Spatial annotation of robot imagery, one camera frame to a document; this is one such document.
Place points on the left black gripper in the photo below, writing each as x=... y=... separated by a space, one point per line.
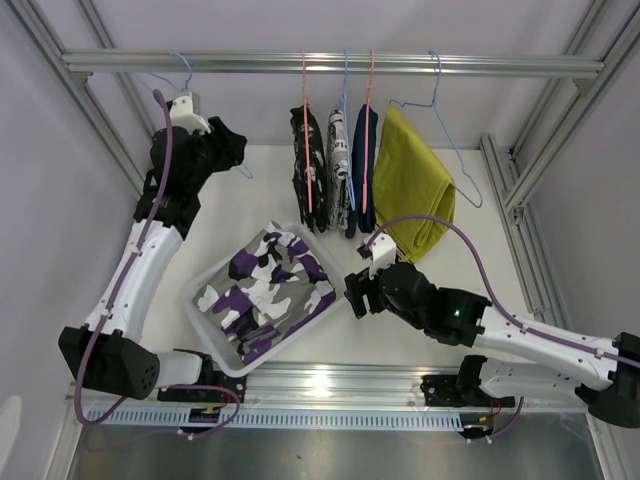
x=229 y=146

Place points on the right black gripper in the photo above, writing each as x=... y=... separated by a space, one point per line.
x=357 y=286

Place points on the light blue hanger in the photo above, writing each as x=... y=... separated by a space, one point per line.
x=163 y=90
x=344 y=108
x=434 y=105

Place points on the olive yellow trousers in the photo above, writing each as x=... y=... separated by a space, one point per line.
x=409 y=178

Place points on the black white patterned trousers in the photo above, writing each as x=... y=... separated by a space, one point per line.
x=318 y=220

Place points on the purple camouflage trousers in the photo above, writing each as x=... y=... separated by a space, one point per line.
x=264 y=294

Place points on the white plastic basket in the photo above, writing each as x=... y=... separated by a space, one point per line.
x=218 y=349

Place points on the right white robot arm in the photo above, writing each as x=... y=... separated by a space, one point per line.
x=555 y=364

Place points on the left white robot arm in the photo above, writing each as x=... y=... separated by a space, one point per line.
x=105 y=354

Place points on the navy blue trousers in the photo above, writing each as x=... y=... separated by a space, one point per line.
x=363 y=160

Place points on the grey white printed trousers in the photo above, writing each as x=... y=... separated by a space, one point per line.
x=337 y=156

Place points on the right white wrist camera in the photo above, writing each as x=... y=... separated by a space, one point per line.
x=380 y=251

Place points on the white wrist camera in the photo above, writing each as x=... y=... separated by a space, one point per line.
x=380 y=251
x=184 y=112

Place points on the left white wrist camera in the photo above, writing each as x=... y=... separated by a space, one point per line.
x=184 y=112

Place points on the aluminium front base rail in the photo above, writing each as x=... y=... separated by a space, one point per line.
x=356 y=387

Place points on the aluminium frame left struts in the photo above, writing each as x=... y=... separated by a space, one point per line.
x=51 y=49

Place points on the aluminium frame struts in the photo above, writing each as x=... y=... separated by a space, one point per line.
x=51 y=49
x=608 y=33

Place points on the aluminium hanging rail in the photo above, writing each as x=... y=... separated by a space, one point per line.
x=273 y=62

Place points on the aluminium frame right struts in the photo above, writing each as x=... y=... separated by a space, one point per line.
x=608 y=33

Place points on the grey slotted cable duct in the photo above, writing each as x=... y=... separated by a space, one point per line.
x=289 y=419

